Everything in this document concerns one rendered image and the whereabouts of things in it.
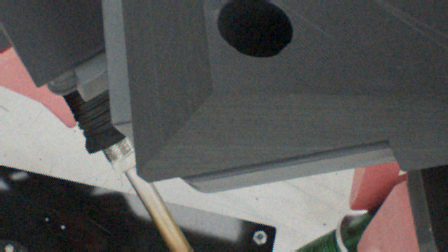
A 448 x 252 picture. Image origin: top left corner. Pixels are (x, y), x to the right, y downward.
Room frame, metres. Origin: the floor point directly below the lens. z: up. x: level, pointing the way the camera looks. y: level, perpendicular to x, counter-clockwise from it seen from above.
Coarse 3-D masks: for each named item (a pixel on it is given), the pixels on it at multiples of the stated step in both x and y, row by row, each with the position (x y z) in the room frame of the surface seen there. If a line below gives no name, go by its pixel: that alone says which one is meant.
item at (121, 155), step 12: (120, 144) 0.12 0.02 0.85; (132, 144) 0.12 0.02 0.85; (108, 156) 0.11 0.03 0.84; (120, 156) 0.11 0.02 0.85; (132, 156) 0.11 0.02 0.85; (120, 168) 0.11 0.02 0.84; (132, 168) 0.11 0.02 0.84; (132, 180) 0.10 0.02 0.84; (144, 192) 0.10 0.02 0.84; (156, 192) 0.10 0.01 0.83; (144, 204) 0.10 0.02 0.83; (156, 204) 0.09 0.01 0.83; (156, 216) 0.09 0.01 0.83; (168, 216) 0.09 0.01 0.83; (168, 228) 0.09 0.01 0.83; (168, 240) 0.08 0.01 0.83; (180, 240) 0.08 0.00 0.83
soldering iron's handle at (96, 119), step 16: (64, 96) 0.14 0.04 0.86; (80, 96) 0.13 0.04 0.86; (96, 96) 0.13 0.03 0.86; (80, 112) 0.13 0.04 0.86; (96, 112) 0.13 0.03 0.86; (80, 128) 0.12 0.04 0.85; (96, 128) 0.12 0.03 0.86; (112, 128) 0.12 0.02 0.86; (96, 144) 0.12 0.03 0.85; (112, 144) 0.12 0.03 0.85
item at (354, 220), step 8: (376, 208) 0.06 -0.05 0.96; (344, 216) 0.06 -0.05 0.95; (352, 216) 0.06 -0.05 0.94; (360, 216) 0.06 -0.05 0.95; (368, 216) 0.06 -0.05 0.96; (344, 224) 0.06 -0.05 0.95; (352, 224) 0.06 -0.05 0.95; (360, 224) 0.06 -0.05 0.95; (368, 224) 0.06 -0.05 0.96; (328, 232) 0.06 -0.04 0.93; (336, 232) 0.06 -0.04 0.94; (344, 232) 0.06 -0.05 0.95; (352, 232) 0.06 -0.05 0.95; (360, 232) 0.05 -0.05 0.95; (320, 240) 0.06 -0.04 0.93; (328, 240) 0.06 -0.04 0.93; (336, 240) 0.05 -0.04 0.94; (344, 240) 0.05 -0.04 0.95; (352, 240) 0.05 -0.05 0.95; (304, 248) 0.06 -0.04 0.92; (312, 248) 0.06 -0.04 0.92; (320, 248) 0.05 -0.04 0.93; (328, 248) 0.05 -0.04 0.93; (336, 248) 0.05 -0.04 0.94; (344, 248) 0.05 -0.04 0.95; (352, 248) 0.05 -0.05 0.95
